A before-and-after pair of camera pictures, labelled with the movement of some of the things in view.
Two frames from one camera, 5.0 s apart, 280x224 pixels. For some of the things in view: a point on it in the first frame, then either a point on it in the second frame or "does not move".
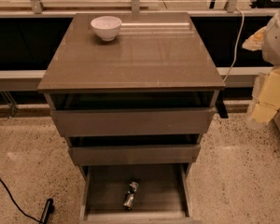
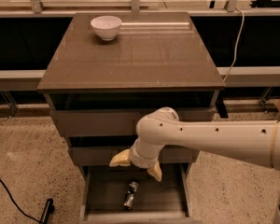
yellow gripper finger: x=255 y=42 -> x=143 y=154
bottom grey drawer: x=163 y=195 does not move
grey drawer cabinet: x=133 y=93 does not move
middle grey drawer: x=134 y=154 does not move
